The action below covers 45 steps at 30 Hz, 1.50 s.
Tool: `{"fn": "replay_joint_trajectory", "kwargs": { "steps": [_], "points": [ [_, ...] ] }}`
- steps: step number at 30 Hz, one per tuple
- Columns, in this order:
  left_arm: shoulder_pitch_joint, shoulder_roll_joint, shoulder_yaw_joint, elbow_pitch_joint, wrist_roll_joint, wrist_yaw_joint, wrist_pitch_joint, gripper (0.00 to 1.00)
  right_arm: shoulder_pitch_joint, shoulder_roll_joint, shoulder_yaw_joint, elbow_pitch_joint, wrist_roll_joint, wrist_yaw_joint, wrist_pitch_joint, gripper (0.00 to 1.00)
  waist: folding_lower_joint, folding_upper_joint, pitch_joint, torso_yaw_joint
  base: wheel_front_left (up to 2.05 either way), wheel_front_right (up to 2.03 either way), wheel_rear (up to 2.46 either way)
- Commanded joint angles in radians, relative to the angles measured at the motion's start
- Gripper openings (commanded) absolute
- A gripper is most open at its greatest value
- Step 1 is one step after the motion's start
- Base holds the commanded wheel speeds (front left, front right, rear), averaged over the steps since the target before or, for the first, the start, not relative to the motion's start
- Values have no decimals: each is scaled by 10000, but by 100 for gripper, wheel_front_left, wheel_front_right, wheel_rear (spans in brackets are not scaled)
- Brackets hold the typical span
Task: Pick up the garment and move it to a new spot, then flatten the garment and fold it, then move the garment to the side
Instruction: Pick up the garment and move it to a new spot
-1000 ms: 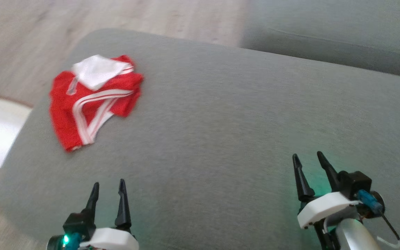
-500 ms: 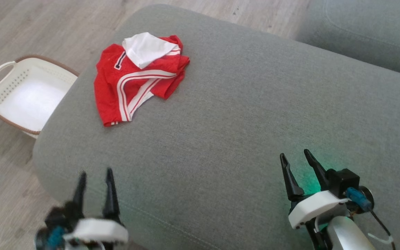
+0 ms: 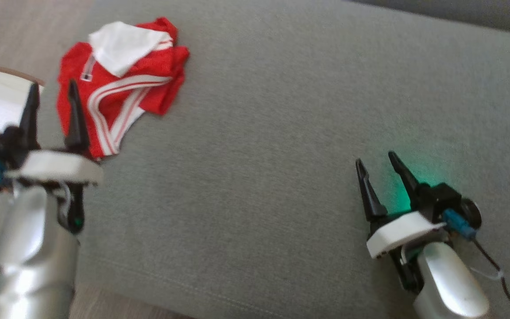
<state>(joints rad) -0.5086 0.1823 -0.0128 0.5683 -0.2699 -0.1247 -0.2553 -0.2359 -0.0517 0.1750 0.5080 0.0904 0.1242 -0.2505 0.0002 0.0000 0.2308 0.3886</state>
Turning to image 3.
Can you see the grey sofa seat cushion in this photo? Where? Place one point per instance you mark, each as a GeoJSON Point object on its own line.
{"type": "Point", "coordinates": [281, 155]}

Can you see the red shorts with white stripes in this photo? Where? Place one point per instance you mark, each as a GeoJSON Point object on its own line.
{"type": "Point", "coordinates": [166, 66]}

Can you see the grey sofa back cushion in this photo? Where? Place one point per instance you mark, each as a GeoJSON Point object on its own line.
{"type": "Point", "coordinates": [458, 15]}

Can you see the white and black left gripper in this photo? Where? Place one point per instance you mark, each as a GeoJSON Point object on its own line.
{"type": "Point", "coordinates": [56, 167]}

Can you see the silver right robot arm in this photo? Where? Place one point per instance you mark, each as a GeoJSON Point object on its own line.
{"type": "Point", "coordinates": [450, 283]}

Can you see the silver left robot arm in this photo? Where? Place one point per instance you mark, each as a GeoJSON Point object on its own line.
{"type": "Point", "coordinates": [33, 257]}

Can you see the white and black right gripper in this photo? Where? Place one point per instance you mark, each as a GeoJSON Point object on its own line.
{"type": "Point", "coordinates": [403, 232]}

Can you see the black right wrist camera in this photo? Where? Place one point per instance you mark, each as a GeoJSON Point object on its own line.
{"type": "Point", "coordinates": [441, 197]}

